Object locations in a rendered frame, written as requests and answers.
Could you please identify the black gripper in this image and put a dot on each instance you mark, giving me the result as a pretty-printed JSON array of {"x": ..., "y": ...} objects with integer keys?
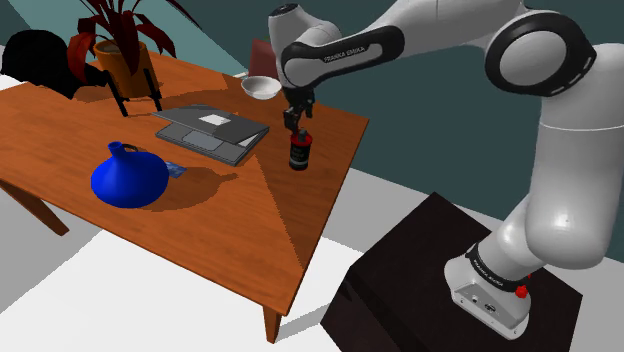
[{"x": 298, "y": 96}]

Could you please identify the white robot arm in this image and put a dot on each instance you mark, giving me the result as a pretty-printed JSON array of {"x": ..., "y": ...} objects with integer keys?
[{"x": 575, "y": 161}]

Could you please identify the black bottle with red band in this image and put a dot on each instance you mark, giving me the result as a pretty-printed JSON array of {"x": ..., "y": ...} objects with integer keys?
[{"x": 300, "y": 152}]

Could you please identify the white bowl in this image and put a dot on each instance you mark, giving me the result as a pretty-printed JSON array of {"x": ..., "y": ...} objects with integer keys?
[{"x": 261, "y": 88}]

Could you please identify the red chair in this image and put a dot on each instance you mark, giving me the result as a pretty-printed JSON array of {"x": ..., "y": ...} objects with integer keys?
[{"x": 262, "y": 59}]

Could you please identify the grey laptop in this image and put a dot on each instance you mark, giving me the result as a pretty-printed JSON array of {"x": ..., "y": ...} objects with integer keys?
[{"x": 214, "y": 134}]

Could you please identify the blue card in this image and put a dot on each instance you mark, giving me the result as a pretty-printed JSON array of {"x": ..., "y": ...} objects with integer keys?
[{"x": 176, "y": 169}]

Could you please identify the wooden table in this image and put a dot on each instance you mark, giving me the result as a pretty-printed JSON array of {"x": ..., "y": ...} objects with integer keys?
[{"x": 219, "y": 224}]

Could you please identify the red-leaved plant in orange pot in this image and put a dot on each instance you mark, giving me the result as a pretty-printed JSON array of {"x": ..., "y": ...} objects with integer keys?
[{"x": 128, "y": 68}]

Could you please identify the blue vase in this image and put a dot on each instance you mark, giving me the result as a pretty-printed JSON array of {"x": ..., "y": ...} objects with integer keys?
[{"x": 130, "y": 179}]

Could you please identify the dark robot stand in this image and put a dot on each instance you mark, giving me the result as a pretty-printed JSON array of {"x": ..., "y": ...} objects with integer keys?
[{"x": 404, "y": 273}]

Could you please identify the black rounded object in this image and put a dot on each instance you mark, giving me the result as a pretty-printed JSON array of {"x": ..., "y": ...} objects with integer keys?
[{"x": 39, "y": 61}]

